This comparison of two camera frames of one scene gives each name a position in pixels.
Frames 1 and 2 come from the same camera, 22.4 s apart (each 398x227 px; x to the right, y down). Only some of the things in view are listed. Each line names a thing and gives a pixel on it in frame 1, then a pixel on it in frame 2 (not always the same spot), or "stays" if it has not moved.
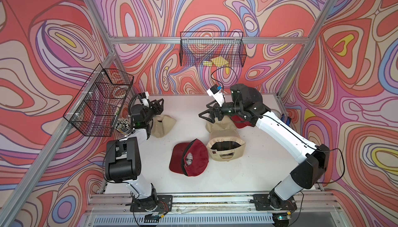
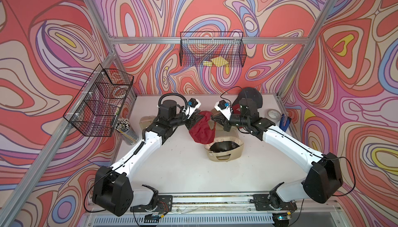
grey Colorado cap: [249, 94] stays
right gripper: [210, 111] -> [221, 117]
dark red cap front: [190, 158] -> [201, 132]
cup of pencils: [123, 125] stays
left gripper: [154, 108] -> [193, 121]
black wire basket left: [94, 110] stays
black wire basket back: [212, 48] stays
